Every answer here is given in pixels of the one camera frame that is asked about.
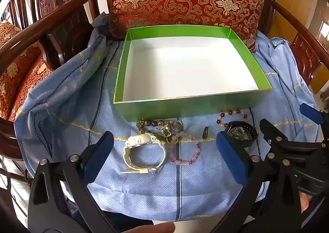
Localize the black coiled cable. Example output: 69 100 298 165
24 168 33 186

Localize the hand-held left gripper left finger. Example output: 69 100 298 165
27 131 121 233

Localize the brown bead bracelet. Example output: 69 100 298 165
136 119 183 136

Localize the person's right hand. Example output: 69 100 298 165
301 192 310 212

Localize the blue dotted cloth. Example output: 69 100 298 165
14 12 322 223

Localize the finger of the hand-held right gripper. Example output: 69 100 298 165
300 103 329 126
259 118 329 151

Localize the green cardboard box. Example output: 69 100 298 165
113 25 272 122

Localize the black wrist watch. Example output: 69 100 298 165
224 121 259 148

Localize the person's left hand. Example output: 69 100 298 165
121 222 177 233

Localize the orange patterned back cushion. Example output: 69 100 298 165
0 21 22 46

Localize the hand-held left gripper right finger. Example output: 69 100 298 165
216 132 302 233

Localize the silver charm cluster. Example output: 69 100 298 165
158 125 176 139

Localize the purple and pink bead bracelet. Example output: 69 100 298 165
217 110 249 127

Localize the white wrist watch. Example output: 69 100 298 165
121 133 166 175

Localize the orange patterned seat cushion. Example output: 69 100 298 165
0 44 53 121

